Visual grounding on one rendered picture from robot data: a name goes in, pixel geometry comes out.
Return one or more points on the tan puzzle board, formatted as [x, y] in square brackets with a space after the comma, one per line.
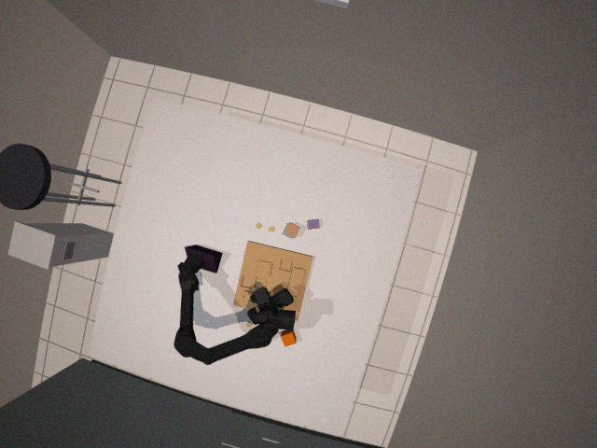
[276, 269]

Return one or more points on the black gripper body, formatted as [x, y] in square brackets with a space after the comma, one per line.
[284, 296]

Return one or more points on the orange block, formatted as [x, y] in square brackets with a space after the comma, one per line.
[288, 337]

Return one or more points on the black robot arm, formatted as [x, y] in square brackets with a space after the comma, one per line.
[260, 336]

